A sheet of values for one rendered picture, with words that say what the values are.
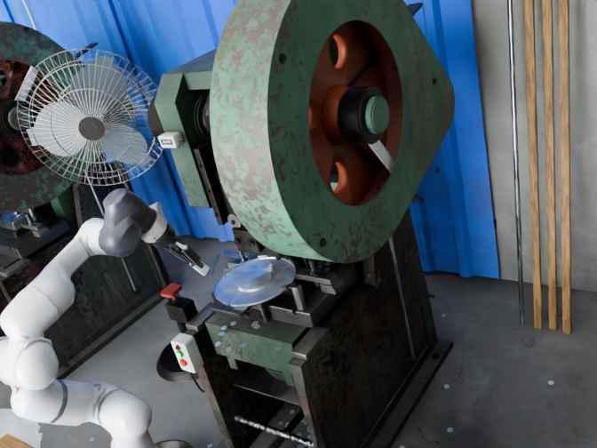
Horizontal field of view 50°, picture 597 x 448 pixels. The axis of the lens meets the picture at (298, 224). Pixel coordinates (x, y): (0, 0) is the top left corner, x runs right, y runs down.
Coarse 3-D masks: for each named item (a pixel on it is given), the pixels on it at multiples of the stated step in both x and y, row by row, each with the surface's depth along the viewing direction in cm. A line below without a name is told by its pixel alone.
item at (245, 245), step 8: (224, 192) 211; (232, 208) 213; (232, 216) 213; (232, 224) 214; (240, 224) 213; (240, 232) 212; (248, 232) 210; (240, 240) 214; (248, 240) 211; (256, 240) 210; (240, 248) 216; (248, 248) 214; (256, 248) 212; (264, 248) 213
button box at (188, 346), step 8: (176, 336) 228; (184, 336) 227; (192, 336) 226; (176, 344) 226; (184, 344) 223; (192, 344) 226; (184, 352) 225; (192, 352) 226; (192, 360) 226; (200, 360) 230; (184, 368) 231; (192, 368) 228; (192, 376) 237
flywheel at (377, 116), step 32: (352, 32) 181; (320, 64) 170; (352, 64) 183; (384, 64) 196; (320, 96) 171; (352, 96) 169; (384, 96) 199; (320, 128) 173; (352, 128) 170; (384, 128) 174; (320, 160) 174; (352, 160) 187; (384, 160) 193; (352, 192) 189
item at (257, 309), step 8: (216, 304) 212; (224, 304) 211; (256, 304) 216; (264, 304) 216; (224, 312) 207; (232, 312) 205; (240, 312) 204; (248, 312) 221; (256, 312) 218; (264, 312) 217; (256, 320) 221; (264, 320) 218
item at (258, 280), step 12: (240, 264) 231; (252, 264) 229; (264, 264) 228; (276, 264) 225; (288, 264) 224; (240, 276) 224; (252, 276) 221; (264, 276) 219; (276, 276) 218; (288, 276) 216; (216, 288) 221; (228, 288) 219; (240, 288) 216; (252, 288) 214; (264, 288) 213; (276, 288) 211; (228, 300) 212; (240, 300) 210; (252, 300) 208; (264, 300) 206
